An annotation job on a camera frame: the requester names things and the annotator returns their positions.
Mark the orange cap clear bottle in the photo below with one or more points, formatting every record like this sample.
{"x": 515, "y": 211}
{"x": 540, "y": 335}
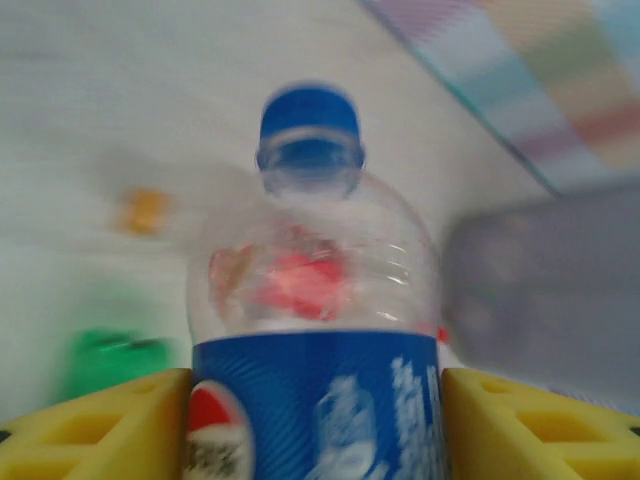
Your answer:
{"x": 142, "y": 210}

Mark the grey waste bin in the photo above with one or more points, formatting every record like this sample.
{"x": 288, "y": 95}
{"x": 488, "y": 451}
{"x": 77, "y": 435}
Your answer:
{"x": 545, "y": 290}

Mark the green plastic bottle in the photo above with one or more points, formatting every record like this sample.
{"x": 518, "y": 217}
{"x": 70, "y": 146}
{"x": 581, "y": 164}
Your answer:
{"x": 115, "y": 355}

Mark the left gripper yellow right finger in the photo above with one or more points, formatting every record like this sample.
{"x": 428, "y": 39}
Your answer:
{"x": 550, "y": 440}

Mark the blue label blue cap bottle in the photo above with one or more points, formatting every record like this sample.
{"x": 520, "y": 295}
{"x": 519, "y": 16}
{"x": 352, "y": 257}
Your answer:
{"x": 320, "y": 390}

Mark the slim clear red cap bottle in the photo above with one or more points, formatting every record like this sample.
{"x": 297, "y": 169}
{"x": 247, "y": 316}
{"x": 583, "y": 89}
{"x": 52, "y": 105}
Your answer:
{"x": 443, "y": 334}

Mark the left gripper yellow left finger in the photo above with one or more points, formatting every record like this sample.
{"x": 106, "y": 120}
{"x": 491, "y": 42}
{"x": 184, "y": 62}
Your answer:
{"x": 75, "y": 440}

